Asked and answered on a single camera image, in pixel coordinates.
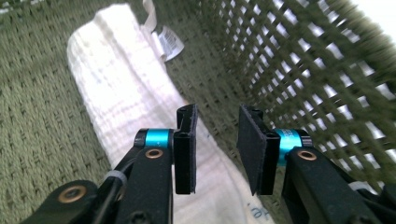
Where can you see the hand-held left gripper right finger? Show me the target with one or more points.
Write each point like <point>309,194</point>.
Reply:
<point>258,155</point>

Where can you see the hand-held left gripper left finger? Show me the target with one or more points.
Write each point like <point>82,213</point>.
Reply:
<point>185,155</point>

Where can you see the cream egg-print cloth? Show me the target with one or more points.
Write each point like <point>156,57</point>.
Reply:
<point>124,87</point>

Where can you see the green woven basket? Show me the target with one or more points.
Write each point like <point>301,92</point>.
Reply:
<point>40,124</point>

